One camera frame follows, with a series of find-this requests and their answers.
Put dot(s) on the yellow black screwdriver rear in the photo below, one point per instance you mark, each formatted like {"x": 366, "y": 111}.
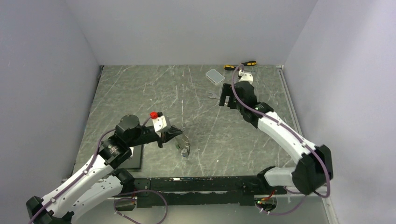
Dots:
{"x": 249, "y": 63}

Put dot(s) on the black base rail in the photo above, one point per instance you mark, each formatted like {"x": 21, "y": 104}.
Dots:
{"x": 243, "y": 190}

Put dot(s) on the large silver wrench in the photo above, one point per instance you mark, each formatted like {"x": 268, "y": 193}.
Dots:
{"x": 213, "y": 95}

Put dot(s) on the black flat box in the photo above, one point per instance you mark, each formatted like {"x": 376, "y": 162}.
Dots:
{"x": 134, "y": 161}

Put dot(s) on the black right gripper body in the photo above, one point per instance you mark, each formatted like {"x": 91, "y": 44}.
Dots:
{"x": 227, "y": 91}

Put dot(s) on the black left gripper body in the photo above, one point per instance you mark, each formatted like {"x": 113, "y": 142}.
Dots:
{"x": 161, "y": 140}

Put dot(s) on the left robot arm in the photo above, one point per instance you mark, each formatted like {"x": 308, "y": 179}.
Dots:
{"x": 101, "y": 177}

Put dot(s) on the yellow black screwdriver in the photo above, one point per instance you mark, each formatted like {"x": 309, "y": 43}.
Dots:
{"x": 249, "y": 63}
{"x": 233, "y": 67}

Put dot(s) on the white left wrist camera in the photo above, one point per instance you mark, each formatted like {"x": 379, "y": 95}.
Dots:
{"x": 161, "y": 124}

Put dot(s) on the metal key organizer plate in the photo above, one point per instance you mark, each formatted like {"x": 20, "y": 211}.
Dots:
{"x": 182, "y": 142}

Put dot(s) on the clear plastic box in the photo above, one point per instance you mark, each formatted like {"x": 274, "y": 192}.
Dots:
{"x": 214, "y": 76}

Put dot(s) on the yellow black screwdriver front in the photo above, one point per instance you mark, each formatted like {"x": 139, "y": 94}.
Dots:
{"x": 233, "y": 67}

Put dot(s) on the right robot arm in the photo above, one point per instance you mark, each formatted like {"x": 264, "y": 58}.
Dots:
{"x": 313, "y": 163}

